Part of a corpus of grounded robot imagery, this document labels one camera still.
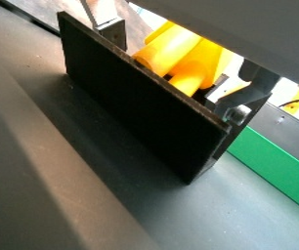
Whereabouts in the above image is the yellow three prong object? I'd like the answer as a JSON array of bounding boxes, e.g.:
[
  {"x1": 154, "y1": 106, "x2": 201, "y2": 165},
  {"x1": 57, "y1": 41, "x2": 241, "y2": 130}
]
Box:
[{"x1": 133, "y1": 21, "x2": 234, "y2": 97}]

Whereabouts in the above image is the black L-shaped fixture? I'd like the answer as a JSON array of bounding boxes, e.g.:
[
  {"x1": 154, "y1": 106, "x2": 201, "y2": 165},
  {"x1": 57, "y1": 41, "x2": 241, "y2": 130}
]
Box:
[{"x1": 55, "y1": 11, "x2": 233, "y2": 186}]

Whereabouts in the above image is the green foam shape board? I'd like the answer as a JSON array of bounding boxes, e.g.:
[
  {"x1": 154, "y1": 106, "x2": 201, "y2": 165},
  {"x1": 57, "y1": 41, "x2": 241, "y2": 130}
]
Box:
[{"x1": 227, "y1": 127, "x2": 299, "y2": 204}]

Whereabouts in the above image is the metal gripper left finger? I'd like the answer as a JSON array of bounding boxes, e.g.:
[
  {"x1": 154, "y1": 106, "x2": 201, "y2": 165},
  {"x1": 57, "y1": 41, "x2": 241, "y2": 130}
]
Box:
[{"x1": 79, "y1": 0, "x2": 127, "y2": 50}]

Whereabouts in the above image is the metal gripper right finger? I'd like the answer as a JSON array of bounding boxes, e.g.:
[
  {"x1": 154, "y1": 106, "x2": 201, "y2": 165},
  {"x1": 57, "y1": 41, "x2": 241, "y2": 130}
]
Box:
[{"x1": 206, "y1": 60, "x2": 279, "y2": 160}]

